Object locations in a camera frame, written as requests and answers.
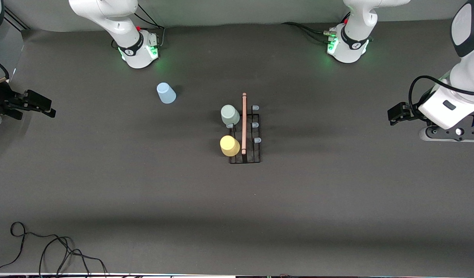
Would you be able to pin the pale green plastic cup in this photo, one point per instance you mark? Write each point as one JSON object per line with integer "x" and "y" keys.
{"x": 230, "y": 114}

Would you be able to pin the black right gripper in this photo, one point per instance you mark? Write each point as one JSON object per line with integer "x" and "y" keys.
{"x": 2, "y": 100}

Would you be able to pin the light blue plastic cup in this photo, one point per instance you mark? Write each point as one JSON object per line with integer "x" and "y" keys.
{"x": 166, "y": 94}

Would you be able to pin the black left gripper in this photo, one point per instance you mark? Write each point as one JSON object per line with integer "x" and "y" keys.
{"x": 407, "y": 112}

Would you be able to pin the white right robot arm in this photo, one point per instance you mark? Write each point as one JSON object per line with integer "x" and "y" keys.
{"x": 117, "y": 19}

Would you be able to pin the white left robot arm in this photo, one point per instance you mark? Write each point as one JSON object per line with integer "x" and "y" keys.
{"x": 352, "y": 50}

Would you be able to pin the yellow plastic cup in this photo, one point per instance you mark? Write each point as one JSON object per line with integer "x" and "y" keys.
{"x": 229, "y": 146}

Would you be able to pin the dark grey table mat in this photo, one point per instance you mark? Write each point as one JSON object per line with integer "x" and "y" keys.
{"x": 260, "y": 212}

